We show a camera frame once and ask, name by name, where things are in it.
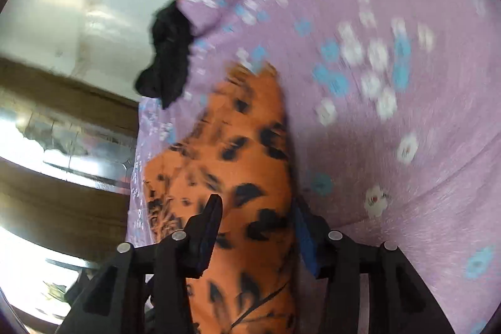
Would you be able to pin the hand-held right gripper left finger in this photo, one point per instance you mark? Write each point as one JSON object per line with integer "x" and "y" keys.
{"x": 207, "y": 236}

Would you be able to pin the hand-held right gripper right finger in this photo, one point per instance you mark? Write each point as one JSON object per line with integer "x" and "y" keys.
{"x": 309, "y": 244}

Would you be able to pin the orange black floral garment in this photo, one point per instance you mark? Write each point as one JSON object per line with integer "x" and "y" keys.
{"x": 242, "y": 169}

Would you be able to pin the purple floral bedsheet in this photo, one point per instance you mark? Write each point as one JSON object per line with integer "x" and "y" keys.
{"x": 391, "y": 142}

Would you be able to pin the wooden furniture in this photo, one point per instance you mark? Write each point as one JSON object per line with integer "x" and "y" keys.
{"x": 58, "y": 208}

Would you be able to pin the black cloth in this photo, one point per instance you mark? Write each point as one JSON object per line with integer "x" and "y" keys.
{"x": 168, "y": 56}

